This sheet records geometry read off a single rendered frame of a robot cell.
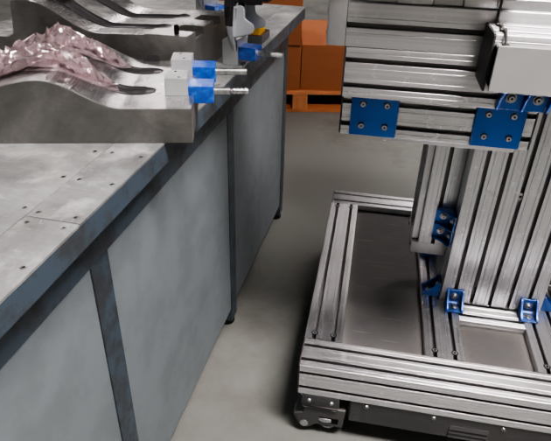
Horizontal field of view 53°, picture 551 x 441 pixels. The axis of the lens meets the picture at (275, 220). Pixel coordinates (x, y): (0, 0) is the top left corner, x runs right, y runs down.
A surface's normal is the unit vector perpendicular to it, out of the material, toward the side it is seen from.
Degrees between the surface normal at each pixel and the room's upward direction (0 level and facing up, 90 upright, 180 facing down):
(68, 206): 0
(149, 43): 90
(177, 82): 90
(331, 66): 90
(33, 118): 90
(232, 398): 0
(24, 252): 0
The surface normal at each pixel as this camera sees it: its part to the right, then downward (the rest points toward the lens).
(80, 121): 0.07, 0.52
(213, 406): 0.03, -0.85
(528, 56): -0.18, 0.51
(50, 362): 0.97, 0.14
